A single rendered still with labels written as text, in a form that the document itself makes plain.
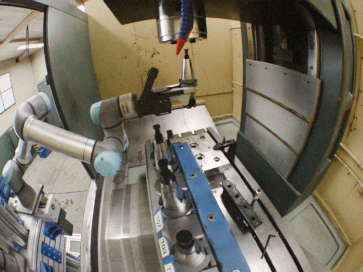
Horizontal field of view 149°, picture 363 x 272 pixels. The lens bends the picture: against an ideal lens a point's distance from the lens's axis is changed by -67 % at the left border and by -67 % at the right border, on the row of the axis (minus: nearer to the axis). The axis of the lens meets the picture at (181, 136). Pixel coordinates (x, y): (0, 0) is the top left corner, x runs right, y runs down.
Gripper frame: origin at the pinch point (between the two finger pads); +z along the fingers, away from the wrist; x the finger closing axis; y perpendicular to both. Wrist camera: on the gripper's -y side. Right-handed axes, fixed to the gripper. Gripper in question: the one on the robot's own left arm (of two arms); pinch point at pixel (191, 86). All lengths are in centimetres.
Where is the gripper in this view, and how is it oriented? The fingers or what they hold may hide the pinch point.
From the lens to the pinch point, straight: 52.1
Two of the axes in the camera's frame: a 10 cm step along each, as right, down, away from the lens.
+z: 9.6, -2.2, 1.7
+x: 2.6, 5.0, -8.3
